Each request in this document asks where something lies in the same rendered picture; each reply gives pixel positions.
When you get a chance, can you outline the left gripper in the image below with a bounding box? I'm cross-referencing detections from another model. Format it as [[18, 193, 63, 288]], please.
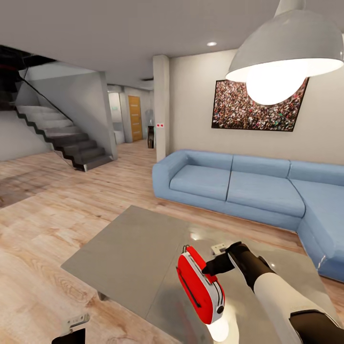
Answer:
[[52, 328, 86, 344]]

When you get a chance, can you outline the radio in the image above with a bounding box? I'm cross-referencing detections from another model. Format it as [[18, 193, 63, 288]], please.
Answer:
[[176, 246, 225, 325]]

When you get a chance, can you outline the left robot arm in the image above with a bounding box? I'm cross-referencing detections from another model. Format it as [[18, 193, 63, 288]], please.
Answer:
[[52, 314, 90, 344]]

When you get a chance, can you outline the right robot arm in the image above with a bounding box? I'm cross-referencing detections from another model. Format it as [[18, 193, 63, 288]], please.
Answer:
[[202, 241, 344, 344]]

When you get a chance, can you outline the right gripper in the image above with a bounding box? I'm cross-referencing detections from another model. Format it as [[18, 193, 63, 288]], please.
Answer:
[[202, 255, 230, 276]]

